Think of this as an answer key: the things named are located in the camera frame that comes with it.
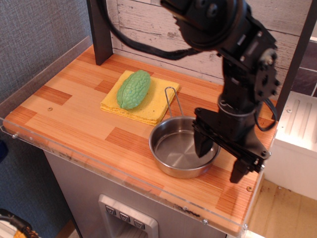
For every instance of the dark frame post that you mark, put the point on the dark frame post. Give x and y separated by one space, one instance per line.
100 31
297 58

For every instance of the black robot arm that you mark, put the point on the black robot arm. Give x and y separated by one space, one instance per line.
248 54

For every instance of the silver dispenser panel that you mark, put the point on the silver dispenser panel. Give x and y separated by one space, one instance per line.
122 221

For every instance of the green toy bitter gourd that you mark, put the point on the green toy bitter gourd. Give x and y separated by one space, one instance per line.
133 90

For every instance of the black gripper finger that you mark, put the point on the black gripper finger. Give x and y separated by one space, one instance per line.
203 144
240 169

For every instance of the silver metal pot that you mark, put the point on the silver metal pot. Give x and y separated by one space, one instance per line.
172 145

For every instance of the yellow object at corner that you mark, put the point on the yellow object at corner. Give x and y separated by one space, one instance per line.
25 234

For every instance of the dark right frame post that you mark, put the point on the dark right frame post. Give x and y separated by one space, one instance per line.
297 58

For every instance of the dark left frame post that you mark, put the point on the dark left frame post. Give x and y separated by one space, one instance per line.
100 31

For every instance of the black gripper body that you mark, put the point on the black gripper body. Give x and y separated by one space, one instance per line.
234 131

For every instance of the yellow folded cloth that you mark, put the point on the yellow folded cloth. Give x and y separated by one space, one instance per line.
152 108

